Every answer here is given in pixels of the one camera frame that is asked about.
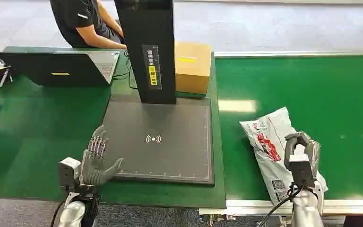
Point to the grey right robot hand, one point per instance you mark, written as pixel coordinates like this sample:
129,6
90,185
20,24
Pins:
313,156

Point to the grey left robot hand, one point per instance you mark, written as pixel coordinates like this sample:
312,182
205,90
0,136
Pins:
94,170

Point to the white plastic parcel bag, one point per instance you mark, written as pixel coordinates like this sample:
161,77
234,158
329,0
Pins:
269,147

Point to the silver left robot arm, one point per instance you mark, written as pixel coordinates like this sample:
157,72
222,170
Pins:
75,213

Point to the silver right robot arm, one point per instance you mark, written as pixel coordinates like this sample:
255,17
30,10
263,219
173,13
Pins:
306,210

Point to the green conveyor belt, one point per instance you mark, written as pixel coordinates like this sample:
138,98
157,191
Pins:
319,103

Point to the green table mat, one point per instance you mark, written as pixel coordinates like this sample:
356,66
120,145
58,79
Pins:
37,131

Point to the open dark laptop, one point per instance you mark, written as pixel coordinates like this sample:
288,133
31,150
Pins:
65,67

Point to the black scanner column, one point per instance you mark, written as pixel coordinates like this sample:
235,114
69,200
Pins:
148,47

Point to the brown cardboard box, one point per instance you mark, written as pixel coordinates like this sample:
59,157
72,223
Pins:
192,67

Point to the person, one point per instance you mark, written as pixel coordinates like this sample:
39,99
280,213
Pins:
81,22

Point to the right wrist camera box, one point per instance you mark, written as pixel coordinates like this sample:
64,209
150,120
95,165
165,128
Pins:
302,170

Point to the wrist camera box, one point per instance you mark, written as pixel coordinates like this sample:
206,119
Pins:
302,170
68,172

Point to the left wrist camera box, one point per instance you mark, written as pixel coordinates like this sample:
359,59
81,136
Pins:
68,172

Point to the silver conveyor frame rail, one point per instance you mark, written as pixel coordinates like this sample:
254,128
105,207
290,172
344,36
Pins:
263,206

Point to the black scanner base plate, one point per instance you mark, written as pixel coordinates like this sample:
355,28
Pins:
169,147

